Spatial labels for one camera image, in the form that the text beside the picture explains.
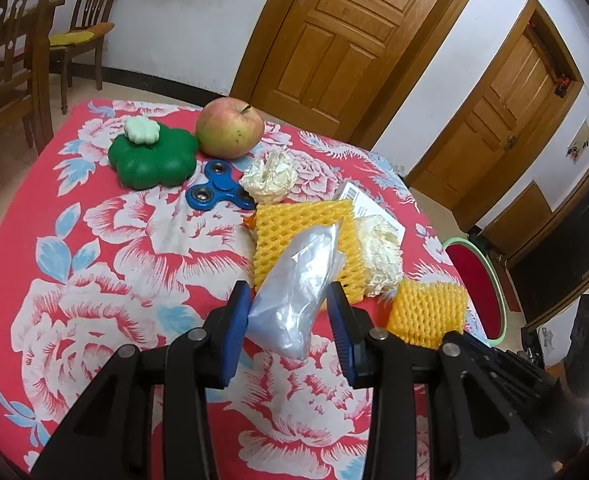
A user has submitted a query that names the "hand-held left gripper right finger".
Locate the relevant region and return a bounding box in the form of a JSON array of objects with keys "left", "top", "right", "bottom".
[{"left": 326, "top": 281, "right": 555, "bottom": 480}]

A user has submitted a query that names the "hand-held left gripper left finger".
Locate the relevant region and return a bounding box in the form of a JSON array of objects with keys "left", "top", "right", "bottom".
[{"left": 32, "top": 280, "right": 252, "bottom": 480}]

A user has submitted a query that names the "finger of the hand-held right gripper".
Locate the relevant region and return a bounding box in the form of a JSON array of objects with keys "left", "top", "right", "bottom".
[{"left": 462, "top": 332, "right": 561, "bottom": 403}]

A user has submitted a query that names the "clear plastic bag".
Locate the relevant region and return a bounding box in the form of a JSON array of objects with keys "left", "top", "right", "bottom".
[{"left": 248, "top": 222, "right": 348, "bottom": 361}]

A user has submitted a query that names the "red bin with green rim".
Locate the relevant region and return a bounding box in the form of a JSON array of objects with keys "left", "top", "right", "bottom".
[{"left": 443, "top": 232, "right": 506, "bottom": 346}]

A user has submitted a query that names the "small yellow foam fruit net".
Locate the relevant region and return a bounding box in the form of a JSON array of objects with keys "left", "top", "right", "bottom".
[{"left": 385, "top": 280, "right": 469, "bottom": 351}]

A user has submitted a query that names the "large yellow foam fruit net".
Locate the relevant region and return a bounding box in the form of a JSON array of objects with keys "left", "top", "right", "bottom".
[{"left": 252, "top": 199, "right": 363, "bottom": 306}]

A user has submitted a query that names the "white printed paper card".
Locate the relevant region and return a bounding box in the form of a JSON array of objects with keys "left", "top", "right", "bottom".
[{"left": 335, "top": 181, "right": 406, "bottom": 241}]

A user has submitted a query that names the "red floral tablecloth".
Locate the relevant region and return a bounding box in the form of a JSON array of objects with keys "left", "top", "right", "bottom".
[{"left": 0, "top": 99, "right": 495, "bottom": 480}]

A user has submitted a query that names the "dark wooden cabinet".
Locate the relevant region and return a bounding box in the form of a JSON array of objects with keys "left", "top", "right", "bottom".
[{"left": 485, "top": 145, "right": 589, "bottom": 331}]

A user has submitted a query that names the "blue fidget spinner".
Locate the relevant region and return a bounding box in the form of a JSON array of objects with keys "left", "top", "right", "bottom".
[{"left": 185, "top": 160, "right": 258, "bottom": 209}]

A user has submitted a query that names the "round crumpled white tissue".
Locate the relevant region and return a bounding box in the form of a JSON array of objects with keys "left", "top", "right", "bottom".
[{"left": 239, "top": 149, "right": 299, "bottom": 206}]

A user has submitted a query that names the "green clover-shaped box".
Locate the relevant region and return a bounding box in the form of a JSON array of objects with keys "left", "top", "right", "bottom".
[{"left": 108, "top": 117, "right": 198, "bottom": 191}]

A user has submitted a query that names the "red apple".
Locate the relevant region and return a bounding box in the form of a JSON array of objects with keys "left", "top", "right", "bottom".
[{"left": 196, "top": 97, "right": 265, "bottom": 159}]

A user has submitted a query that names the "wooden panel door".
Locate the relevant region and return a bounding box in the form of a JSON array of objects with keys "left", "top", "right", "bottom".
[{"left": 229, "top": 0, "right": 493, "bottom": 151}]

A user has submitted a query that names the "yellow seat cushion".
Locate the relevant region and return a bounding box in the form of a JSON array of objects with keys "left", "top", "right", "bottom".
[{"left": 49, "top": 22, "right": 112, "bottom": 47}]

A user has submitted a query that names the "wooden chair with yellow cushion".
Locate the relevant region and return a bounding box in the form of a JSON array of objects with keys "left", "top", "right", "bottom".
[{"left": 49, "top": 0, "right": 132, "bottom": 92}]

